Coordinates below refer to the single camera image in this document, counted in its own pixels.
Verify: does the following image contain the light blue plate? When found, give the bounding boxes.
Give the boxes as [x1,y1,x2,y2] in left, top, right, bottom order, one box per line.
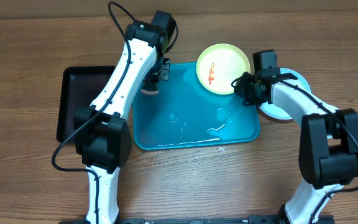
[259,68,311,120]

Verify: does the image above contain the pink cleaning sponge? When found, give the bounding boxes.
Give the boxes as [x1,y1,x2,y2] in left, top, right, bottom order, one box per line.
[140,82,159,95]

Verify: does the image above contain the yellow plate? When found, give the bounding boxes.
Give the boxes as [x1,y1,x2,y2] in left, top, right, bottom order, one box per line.
[196,44,250,95]

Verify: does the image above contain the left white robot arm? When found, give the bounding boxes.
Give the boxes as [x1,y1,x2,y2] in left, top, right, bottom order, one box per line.
[72,19,178,223]

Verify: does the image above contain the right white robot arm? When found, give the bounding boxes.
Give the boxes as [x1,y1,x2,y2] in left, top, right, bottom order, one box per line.
[231,72,358,223]

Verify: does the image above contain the teal plastic tray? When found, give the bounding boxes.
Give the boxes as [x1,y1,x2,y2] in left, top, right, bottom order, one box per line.
[133,63,260,151]

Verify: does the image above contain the black plastic tray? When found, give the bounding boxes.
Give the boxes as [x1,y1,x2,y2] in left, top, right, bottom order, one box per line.
[56,65,115,142]

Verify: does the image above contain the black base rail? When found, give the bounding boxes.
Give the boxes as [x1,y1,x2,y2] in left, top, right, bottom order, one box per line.
[58,213,335,224]

